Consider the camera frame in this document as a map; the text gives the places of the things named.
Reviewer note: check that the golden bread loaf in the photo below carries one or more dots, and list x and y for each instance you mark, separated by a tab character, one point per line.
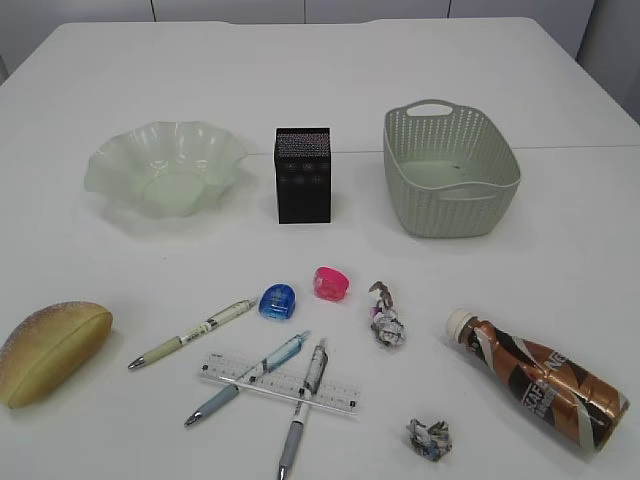
47	347

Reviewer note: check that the pale green woven plastic basket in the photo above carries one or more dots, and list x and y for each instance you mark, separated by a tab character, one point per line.
450	172

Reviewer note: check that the brown Nescafe coffee bottle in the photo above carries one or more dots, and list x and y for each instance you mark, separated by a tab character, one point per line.
553	388

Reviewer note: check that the black mesh pen holder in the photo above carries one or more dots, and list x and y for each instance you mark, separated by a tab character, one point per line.
302	161

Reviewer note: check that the paper with brown strip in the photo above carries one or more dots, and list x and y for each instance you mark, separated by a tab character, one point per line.
388	330

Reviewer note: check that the clear plastic ruler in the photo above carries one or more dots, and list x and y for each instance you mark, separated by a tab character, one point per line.
282	383

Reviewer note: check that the pale green wavy glass bowl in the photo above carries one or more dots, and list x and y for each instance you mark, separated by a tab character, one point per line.
166	169

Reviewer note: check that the blue pencil sharpener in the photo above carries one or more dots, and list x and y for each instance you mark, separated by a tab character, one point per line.
278	302

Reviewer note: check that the small paper ball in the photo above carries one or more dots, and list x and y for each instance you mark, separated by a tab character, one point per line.
432	442

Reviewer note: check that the pink pencil sharpener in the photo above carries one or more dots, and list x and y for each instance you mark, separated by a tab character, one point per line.
330	284

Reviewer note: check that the grey patterned ballpoint pen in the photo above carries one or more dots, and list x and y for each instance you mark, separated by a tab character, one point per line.
308	390

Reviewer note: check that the light blue ballpoint pen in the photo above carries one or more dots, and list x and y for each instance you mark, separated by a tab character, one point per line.
268	364

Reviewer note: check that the cream white ballpoint pen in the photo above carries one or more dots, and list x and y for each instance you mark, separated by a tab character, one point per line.
177	342

